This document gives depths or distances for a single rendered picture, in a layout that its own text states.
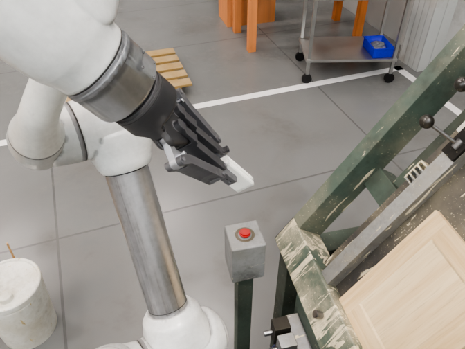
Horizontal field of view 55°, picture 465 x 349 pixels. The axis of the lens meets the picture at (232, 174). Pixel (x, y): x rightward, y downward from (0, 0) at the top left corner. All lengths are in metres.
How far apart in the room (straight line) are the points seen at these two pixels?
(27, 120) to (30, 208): 2.48
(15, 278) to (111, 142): 1.48
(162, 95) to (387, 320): 1.02
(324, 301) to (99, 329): 1.37
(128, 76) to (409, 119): 1.13
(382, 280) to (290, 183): 1.87
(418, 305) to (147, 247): 0.72
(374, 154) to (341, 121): 2.36
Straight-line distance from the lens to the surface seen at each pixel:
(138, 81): 0.47
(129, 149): 0.98
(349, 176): 1.51
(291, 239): 1.62
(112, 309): 2.55
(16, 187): 3.44
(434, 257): 1.30
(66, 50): 0.43
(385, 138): 1.48
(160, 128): 0.51
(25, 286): 2.31
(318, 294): 1.49
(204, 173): 0.56
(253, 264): 1.58
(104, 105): 0.48
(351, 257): 1.43
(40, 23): 0.42
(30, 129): 0.79
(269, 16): 5.61
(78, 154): 0.97
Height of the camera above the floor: 2.08
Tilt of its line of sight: 41 degrees down
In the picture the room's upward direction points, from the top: straight up
